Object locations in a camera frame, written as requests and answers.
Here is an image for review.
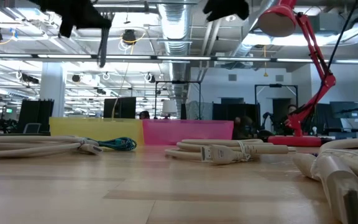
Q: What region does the silver ventilation duct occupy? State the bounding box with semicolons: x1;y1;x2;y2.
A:
157;0;193;103

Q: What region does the red desk lamp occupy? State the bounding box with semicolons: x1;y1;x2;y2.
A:
257;0;337;147

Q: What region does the black curtain partition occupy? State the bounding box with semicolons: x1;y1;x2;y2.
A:
212;102;260;139

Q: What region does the black stand frame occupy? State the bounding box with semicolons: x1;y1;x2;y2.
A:
254;83;299;125
155;80;202;121

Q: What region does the grey background monitor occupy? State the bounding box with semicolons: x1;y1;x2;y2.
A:
329;101;358;119

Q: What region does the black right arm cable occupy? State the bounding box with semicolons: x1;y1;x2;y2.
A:
326;0;358;73

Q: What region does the yellow plastic bin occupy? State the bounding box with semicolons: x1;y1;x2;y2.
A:
48;117;145;146

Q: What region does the black partition panel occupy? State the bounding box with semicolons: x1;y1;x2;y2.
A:
17;99;55;134

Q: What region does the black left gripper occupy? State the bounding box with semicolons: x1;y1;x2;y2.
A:
28;0;112;39

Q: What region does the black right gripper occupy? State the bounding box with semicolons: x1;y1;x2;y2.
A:
203;0;250;22

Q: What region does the grey office chair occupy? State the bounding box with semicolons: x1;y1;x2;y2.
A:
22;123;42;134

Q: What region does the teal braided cable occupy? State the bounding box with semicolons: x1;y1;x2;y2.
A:
87;136;138;152

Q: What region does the grey braided cable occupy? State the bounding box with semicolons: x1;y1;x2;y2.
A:
98;26;111;68

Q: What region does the beige cable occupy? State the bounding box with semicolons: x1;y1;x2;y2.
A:
292;138;358;224
165;138;296;166
0;135;104;159

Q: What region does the pink plastic bin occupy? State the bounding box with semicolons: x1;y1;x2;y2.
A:
142;119;234;146

